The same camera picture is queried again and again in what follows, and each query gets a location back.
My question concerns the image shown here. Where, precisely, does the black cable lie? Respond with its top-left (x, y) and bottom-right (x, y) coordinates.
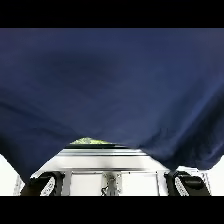
top-left (100, 186), bottom-right (110, 197)

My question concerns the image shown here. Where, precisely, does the navy blue T-shirt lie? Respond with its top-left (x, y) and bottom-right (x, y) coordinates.
top-left (0, 28), bottom-right (224, 184)

